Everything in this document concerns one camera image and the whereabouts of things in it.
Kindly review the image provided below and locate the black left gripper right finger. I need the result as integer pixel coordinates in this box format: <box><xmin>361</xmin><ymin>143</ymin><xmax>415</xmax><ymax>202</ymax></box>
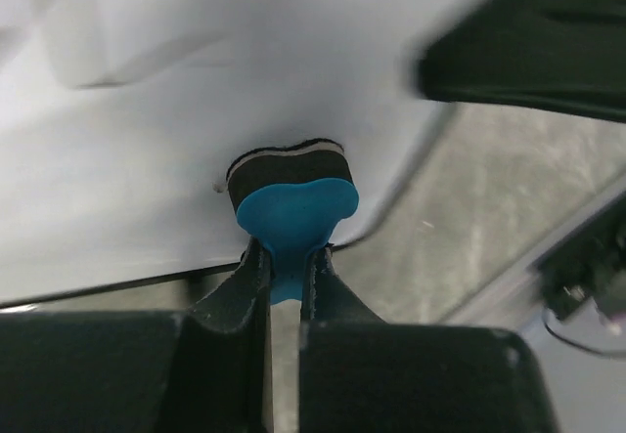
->
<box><xmin>298</xmin><ymin>250</ymin><xmax>559</xmax><ymax>432</ymax></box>

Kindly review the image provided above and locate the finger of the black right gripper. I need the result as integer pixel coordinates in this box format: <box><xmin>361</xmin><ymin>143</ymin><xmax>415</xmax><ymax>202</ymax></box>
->
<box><xmin>415</xmin><ymin>0</ymin><xmax>625</xmax><ymax>122</ymax></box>

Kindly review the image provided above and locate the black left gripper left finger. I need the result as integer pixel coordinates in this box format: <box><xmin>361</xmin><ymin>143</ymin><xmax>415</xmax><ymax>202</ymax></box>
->
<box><xmin>1</xmin><ymin>241</ymin><xmax>272</xmax><ymax>432</ymax></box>

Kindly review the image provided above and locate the blue whiteboard eraser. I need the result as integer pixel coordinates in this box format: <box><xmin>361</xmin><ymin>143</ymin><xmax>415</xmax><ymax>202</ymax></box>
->
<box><xmin>226</xmin><ymin>138</ymin><xmax>359</xmax><ymax>304</ymax></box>

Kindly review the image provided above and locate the white whiteboard black frame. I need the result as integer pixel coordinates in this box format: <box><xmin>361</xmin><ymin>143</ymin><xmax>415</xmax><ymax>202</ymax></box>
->
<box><xmin>1</xmin><ymin>0</ymin><xmax>483</xmax><ymax>305</ymax></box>

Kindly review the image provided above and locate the aluminium rail table edge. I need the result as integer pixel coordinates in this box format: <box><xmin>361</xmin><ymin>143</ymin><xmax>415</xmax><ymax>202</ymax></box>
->
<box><xmin>442</xmin><ymin>193</ymin><xmax>626</xmax><ymax>326</ymax></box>

